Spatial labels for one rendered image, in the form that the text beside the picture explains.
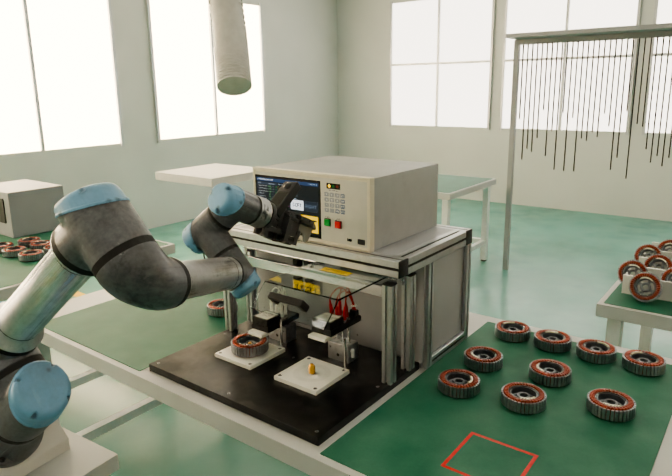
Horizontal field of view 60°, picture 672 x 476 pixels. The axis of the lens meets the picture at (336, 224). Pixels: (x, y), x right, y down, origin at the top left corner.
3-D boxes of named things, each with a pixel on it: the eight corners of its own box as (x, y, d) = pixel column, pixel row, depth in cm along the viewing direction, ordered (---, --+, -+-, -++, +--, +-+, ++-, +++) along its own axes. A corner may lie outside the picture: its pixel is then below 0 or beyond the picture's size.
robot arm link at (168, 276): (168, 297, 93) (274, 275, 140) (132, 241, 94) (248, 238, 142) (116, 338, 95) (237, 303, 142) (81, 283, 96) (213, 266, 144)
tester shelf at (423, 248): (399, 279, 152) (399, 262, 151) (220, 241, 192) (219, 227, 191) (472, 242, 186) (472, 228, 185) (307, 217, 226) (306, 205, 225)
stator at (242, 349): (249, 362, 170) (249, 350, 169) (223, 352, 177) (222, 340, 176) (276, 348, 179) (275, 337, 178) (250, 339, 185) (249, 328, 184)
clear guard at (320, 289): (323, 330, 136) (323, 306, 135) (250, 308, 150) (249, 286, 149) (397, 291, 161) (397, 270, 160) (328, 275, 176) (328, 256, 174)
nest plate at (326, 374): (316, 395, 153) (315, 391, 153) (273, 379, 162) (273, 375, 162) (349, 373, 165) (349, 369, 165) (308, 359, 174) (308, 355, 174)
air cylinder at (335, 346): (348, 364, 171) (347, 346, 169) (327, 357, 175) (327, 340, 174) (358, 357, 175) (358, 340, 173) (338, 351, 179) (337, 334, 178)
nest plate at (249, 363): (250, 370, 168) (250, 366, 167) (214, 356, 177) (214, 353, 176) (285, 351, 179) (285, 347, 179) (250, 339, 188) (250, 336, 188)
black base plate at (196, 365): (318, 446, 135) (318, 437, 135) (149, 370, 173) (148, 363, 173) (419, 369, 172) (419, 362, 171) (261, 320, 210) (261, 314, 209)
